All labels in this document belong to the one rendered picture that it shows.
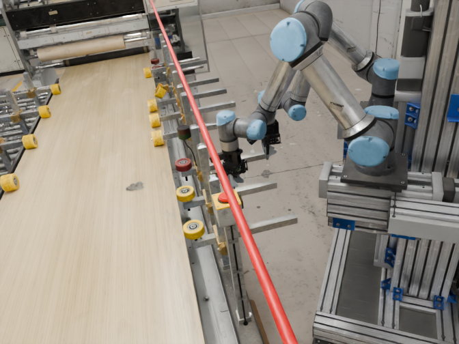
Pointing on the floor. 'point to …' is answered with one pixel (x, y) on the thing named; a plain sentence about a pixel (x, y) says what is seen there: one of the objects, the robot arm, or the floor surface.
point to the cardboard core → (259, 322)
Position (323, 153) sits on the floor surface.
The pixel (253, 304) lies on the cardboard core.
